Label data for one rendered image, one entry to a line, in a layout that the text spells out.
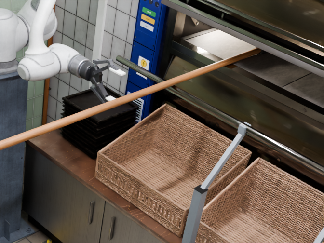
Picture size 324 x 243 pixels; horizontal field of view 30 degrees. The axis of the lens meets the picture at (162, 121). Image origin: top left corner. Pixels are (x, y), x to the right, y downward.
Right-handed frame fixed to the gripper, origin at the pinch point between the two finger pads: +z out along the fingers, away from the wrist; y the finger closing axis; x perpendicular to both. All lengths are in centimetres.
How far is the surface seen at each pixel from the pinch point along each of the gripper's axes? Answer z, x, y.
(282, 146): 65, -23, 3
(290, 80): 37, -77, 2
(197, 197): 47, 0, 28
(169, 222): 29, -11, 57
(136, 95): 8.5, -0.5, -0.6
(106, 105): 7.7, 15.7, -0.8
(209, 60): 1, -61, 3
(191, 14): -4, -47, -22
